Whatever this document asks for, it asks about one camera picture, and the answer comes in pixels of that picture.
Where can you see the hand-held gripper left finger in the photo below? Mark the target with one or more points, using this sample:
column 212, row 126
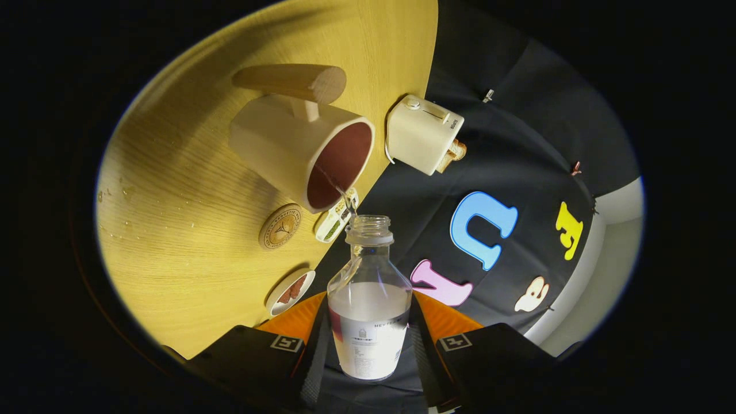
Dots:
column 310, row 374

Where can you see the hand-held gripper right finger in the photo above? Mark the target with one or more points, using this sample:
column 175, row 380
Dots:
column 431, row 374

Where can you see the clear juice bottle white label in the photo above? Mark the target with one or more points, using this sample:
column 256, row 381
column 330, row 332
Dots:
column 368, row 328

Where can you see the round brown coaster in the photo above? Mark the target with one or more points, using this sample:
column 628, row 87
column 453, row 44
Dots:
column 280, row 226

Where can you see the white round plate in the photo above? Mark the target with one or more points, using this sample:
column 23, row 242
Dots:
column 280, row 305

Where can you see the brown fried food piece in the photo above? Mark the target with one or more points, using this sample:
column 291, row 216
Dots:
column 300, row 284
column 286, row 296

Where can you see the white divided dish with beans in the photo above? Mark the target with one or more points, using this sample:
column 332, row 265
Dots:
column 333, row 221

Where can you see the wooden table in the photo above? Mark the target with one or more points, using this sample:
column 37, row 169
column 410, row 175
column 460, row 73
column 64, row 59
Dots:
column 190, row 230

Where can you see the toast slice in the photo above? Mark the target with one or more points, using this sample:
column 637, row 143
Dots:
column 454, row 152

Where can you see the cream toaster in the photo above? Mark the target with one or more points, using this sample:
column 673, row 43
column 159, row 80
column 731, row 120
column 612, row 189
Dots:
column 422, row 132

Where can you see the copper clip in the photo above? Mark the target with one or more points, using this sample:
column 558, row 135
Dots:
column 575, row 168

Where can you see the black backdrop cloth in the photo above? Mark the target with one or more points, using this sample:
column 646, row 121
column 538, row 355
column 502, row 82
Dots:
column 517, row 132

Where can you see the silver clip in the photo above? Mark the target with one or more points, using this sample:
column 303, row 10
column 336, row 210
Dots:
column 488, row 95

